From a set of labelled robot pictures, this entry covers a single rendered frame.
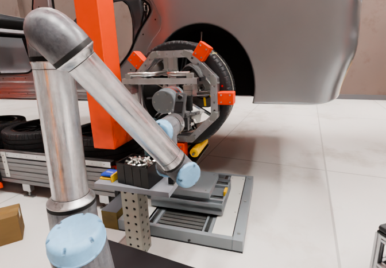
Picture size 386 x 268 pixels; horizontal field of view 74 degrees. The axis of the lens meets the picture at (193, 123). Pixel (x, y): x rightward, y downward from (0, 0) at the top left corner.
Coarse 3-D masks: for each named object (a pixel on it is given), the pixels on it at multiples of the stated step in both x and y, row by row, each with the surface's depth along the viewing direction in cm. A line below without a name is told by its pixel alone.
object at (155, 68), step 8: (160, 64) 165; (184, 64) 154; (144, 88) 165; (152, 88) 176; (144, 96) 166; (152, 96) 165; (192, 96) 157; (144, 104) 166; (152, 104) 175; (192, 104) 158; (152, 112) 171; (208, 112) 157; (192, 128) 162
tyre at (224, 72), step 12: (156, 48) 154; (168, 48) 152; (180, 48) 150; (192, 48) 148; (216, 60) 146; (216, 72) 147; (228, 72) 155; (228, 84) 147; (228, 108) 151; (216, 120) 154; (204, 132) 158; (192, 144) 164
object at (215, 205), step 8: (216, 184) 187; (224, 184) 186; (216, 192) 180; (224, 192) 174; (152, 200) 175; (160, 200) 173; (168, 200) 171; (176, 200) 170; (184, 200) 168; (192, 200) 171; (200, 200) 170; (208, 200) 168; (216, 200) 167; (224, 200) 167; (176, 208) 171; (184, 208) 169; (192, 208) 167; (200, 208) 166; (208, 208) 164; (216, 208) 162; (224, 208) 168
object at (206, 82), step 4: (192, 72) 200; (204, 80) 194; (208, 80) 194; (204, 84) 195; (208, 84) 194; (208, 88) 195; (204, 92) 196; (208, 92) 195; (196, 96) 204; (200, 96) 198; (204, 96) 197; (208, 96) 201; (192, 100) 205; (196, 100) 204; (200, 100) 203; (208, 100) 202; (200, 104) 204; (208, 104) 202
